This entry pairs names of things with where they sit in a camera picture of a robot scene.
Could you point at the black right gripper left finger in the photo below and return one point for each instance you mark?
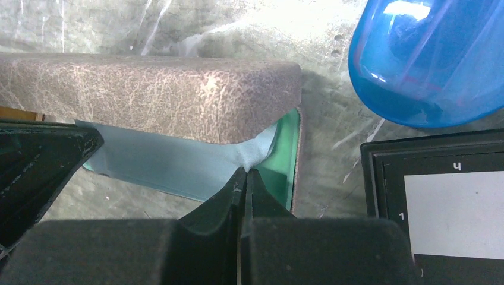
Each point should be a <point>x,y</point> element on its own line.
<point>207,238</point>

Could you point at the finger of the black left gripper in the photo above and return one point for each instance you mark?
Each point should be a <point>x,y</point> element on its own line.
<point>37,161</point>

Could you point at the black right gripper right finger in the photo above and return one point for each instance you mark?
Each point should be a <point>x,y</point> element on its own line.
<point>258,202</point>

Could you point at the light blue cloth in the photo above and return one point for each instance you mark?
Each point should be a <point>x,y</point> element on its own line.
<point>188,168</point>

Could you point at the brown brick block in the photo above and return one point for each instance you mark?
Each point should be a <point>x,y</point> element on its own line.
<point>212,100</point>

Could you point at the blue glasses case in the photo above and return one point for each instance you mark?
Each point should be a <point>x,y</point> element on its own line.
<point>429,64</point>

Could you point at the black white chessboard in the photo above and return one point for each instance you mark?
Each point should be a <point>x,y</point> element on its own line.
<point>446,193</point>

